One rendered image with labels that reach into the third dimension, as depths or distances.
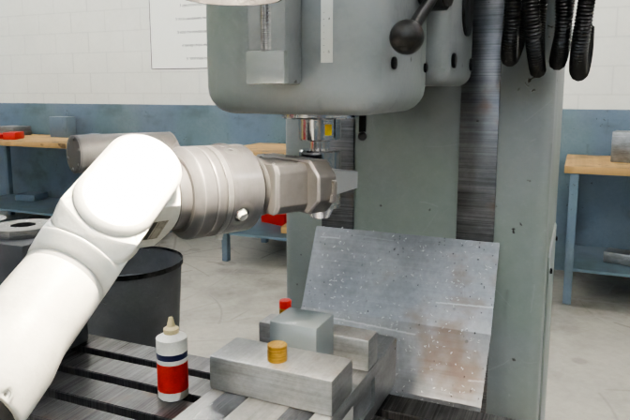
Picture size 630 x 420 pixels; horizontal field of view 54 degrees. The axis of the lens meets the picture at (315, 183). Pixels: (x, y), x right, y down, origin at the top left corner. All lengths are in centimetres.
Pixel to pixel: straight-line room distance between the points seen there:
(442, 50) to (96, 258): 47
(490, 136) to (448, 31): 29
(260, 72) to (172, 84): 542
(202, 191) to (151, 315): 204
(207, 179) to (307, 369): 24
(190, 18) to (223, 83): 525
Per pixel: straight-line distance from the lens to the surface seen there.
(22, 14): 728
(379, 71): 58
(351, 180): 68
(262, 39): 57
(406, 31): 54
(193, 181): 56
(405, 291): 104
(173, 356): 84
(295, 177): 61
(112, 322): 257
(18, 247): 96
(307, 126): 67
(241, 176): 58
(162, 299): 259
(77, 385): 95
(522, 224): 103
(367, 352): 76
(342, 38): 58
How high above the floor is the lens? 133
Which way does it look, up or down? 9 degrees down
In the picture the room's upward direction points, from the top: straight up
